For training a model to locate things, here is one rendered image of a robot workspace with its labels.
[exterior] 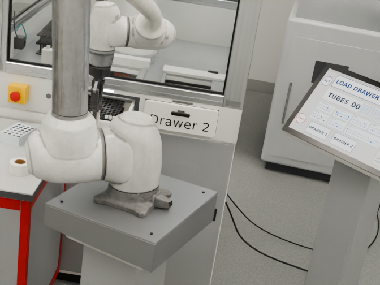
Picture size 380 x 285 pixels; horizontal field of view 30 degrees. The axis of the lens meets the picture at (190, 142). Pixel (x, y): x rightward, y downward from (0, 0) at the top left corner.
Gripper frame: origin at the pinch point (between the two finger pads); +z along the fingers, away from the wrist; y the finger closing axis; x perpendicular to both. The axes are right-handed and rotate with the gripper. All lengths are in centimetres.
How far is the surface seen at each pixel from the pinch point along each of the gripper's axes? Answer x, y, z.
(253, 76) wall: -71, 350, 82
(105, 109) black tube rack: -0.3, 20.1, 3.9
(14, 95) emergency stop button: 35.9, 24.2, 5.5
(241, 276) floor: -67, 62, 94
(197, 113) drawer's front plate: -34.9, 29.7, 3.2
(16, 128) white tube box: 31.8, 13.6, 14.4
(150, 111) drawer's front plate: -16.6, 29.7, 5.4
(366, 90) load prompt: -93, 12, -23
